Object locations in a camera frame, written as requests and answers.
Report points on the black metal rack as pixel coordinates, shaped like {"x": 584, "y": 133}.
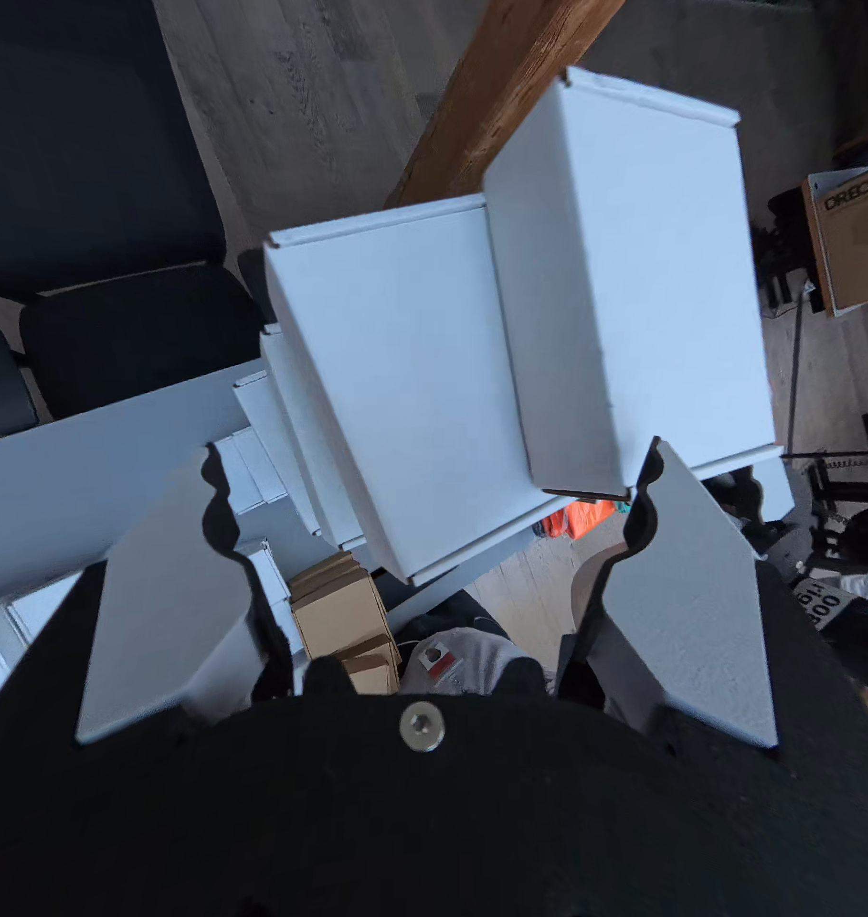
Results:
{"x": 849, "y": 487}

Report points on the black office chair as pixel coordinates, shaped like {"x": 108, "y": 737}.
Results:
{"x": 83, "y": 179}

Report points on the person's black trouser leg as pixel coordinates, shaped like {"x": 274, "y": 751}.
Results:
{"x": 448, "y": 612}

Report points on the white box wall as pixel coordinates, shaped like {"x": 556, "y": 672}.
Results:
{"x": 298, "y": 444}

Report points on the clear plastic card holder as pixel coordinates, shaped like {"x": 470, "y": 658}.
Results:
{"x": 435, "y": 660}

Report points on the wooden pillar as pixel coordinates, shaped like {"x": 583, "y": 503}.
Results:
{"x": 505, "y": 93}

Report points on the brown printed carton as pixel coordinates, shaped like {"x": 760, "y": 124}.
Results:
{"x": 860, "y": 243}

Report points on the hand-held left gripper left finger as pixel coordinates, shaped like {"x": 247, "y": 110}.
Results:
{"x": 169, "y": 630}

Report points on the stack of wrapped coloured cloths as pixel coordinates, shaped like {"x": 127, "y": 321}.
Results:
{"x": 584, "y": 517}

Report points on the pile of white boxes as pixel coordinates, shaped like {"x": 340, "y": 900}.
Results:
{"x": 258, "y": 465}

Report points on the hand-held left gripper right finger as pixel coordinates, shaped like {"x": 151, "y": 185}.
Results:
{"x": 692, "y": 630}

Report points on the stack of brown flat boxes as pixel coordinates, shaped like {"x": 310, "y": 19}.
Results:
{"x": 341, "y": 609}

